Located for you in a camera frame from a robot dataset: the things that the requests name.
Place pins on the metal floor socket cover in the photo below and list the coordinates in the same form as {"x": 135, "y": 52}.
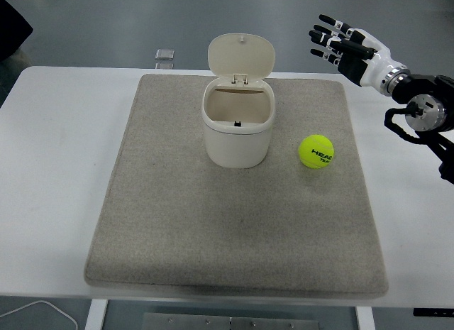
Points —
{"x": 164, "y": 65}
{"x": 165, "y": 54}

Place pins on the white table leg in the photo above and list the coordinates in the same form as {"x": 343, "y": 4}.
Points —
{"x": 365, "y": 319}
{"x": 95, "y": 316}

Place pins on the yellow tennis ball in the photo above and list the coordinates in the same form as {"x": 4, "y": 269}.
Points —
{"x": 315, "y": 150}

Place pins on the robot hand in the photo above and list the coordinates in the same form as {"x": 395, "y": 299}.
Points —
{"x": 372, "y": 65}

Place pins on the cream bin with hinged lid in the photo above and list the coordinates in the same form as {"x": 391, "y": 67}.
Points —
{"x": 234, "y": 145}

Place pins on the grey fabric mat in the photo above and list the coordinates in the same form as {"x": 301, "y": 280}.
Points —
{"x": 213, "y": 220}

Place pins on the black table control panel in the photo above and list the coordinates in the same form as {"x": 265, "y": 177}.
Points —
{"x": 432, "y": 312}

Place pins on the person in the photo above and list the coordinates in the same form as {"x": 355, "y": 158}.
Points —
{"x": 10, "y": 25}

